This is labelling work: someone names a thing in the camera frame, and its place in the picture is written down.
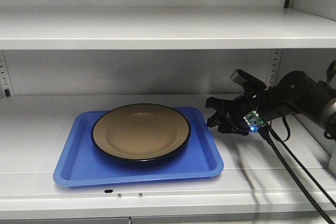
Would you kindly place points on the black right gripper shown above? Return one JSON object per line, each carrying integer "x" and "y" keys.
{"x": 230, "y": 114}

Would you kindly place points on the beige plate with black rim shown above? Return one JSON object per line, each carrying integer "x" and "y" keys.
{"x": 141, "y": 132}

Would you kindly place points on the blue plastic tray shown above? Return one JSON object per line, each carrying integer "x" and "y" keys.
{"x": 81, "y": 163}

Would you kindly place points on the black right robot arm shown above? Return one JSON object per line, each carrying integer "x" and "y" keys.
{"x": 296, "y": 93}

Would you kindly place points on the white upper cabinet shelf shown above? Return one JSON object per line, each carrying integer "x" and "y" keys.
{"x": 81, "y": 28}

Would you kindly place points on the green circuit board right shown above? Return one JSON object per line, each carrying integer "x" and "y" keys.
{"x": 254, "y": 121}

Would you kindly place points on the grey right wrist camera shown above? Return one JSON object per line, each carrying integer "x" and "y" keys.
{"x": 246, "y": 80}

